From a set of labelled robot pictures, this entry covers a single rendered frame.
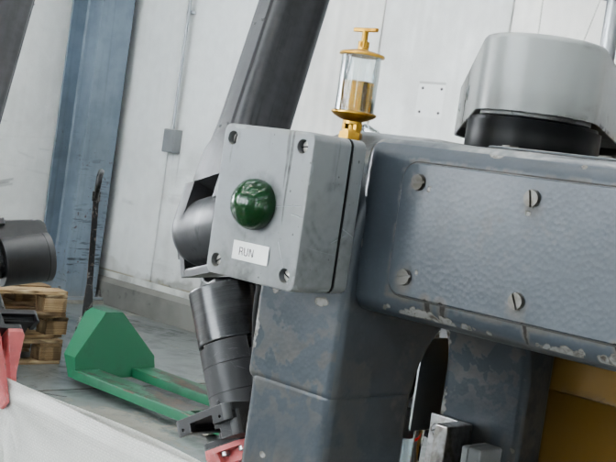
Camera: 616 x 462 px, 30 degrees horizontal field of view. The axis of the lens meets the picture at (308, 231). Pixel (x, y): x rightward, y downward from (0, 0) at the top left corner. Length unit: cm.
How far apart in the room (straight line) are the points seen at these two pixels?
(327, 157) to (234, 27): 799
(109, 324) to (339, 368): 573
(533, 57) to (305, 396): 26
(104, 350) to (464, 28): 291
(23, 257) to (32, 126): 817
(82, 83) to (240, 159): 892
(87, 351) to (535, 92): 563
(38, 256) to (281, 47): 44
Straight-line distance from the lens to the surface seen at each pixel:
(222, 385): 93
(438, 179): 64
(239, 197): 65
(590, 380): 86
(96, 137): 927
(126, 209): 935
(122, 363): 644
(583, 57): 77
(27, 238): 133
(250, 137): 67
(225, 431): 90
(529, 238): 60
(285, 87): 101
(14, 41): 144
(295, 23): 104
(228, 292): 95
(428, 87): 729
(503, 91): 76
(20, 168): 945
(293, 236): 64
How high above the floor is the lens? 131
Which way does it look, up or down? 3 degrees down
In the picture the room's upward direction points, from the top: 8 degrees clockwise
